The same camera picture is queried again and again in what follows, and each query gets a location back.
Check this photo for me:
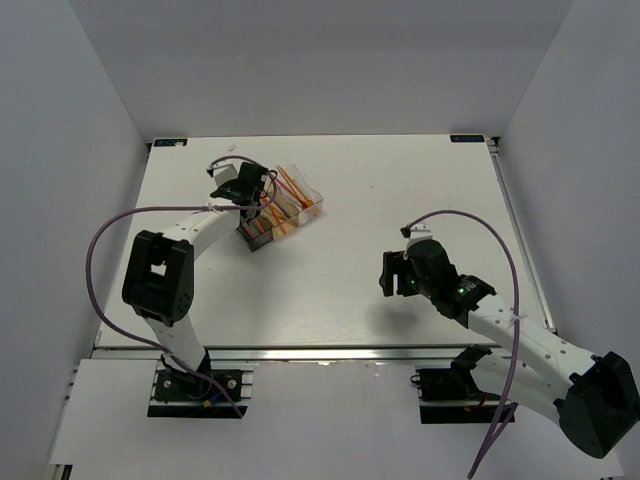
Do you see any orange plastic knife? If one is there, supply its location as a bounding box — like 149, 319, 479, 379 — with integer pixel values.
269, 205, 287, 223

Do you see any red plastic knife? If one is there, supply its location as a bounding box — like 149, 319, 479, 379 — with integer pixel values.
272, 199, 291, 219

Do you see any blue plastic knife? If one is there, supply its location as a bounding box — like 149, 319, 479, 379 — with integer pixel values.
274, 198, 292, 218

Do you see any red plastic fork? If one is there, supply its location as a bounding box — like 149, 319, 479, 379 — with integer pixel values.
276, 180, 308, 209

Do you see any orange plastic fork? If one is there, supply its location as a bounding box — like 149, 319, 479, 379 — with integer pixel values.
276, 166, 313, 209

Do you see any orange yellow fork bottom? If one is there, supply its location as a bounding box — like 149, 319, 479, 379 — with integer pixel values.
276, 165, 313, 207

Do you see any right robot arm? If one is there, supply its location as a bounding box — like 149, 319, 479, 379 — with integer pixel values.
379, 238, 639, 459

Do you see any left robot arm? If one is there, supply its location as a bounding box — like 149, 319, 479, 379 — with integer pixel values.
122, 156, 277, 399

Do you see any grey transparent container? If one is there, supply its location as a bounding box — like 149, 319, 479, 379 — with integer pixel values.
236, 215, 273, 252

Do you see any clear transparent container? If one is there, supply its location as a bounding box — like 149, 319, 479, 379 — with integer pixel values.
276, 164, 324, 227

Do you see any orange transparent container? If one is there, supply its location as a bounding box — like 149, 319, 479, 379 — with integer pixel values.
260, 176, 302, 237

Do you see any left blue table label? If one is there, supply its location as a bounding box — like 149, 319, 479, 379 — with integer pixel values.
153, 138, 188, 148

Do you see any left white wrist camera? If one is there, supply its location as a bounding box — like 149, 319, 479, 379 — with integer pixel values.
207, 163, 238, 187

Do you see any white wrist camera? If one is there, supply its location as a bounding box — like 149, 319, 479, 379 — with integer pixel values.
207, 163, 238, 187
400, 222, 433, 250

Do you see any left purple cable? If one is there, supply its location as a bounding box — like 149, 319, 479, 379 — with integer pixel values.
85, 155, 279, 419

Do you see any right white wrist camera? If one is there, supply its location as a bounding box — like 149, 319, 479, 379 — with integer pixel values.
400, 222, 433, 250

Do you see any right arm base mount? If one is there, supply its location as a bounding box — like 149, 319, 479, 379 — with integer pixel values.
410, 344, 510, 425

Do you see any aluminium right rail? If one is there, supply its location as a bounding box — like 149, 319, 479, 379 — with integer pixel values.
485, 137, 559, 336

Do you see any aluminium rail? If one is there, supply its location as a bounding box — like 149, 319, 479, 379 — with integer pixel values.
92, 343, 569, 364
485, 137, 559, 336

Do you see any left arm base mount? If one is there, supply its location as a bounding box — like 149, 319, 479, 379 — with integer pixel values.
147, 365, 254, 420

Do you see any aluminium front rail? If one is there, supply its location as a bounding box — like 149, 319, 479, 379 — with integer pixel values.
92, 343, 569, 364

